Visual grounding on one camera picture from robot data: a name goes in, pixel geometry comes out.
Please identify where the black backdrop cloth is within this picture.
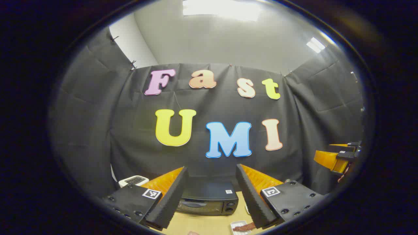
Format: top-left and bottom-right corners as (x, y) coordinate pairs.
(49, 26), (364, 198)

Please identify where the ceiling light panel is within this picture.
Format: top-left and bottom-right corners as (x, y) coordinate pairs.
(306, 37), (326, 53)
(182, 0), (262, 21)

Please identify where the white rectangular tray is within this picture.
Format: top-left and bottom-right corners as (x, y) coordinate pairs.
(230, 220), (257, 235)

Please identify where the black electric oven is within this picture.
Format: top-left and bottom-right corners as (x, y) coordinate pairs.
(176, 180), (239, 216)

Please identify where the red meat slice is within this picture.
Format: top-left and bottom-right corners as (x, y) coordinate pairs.
(233, 222), (257, 232)

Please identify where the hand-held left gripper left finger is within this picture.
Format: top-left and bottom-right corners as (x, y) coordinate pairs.
(101, 166), (189, 231)

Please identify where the white toaster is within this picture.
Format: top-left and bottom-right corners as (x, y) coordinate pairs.
(118, 175), (150, 188)

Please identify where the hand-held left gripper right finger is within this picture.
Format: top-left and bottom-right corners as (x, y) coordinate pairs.
(236, 164), (324, 229)

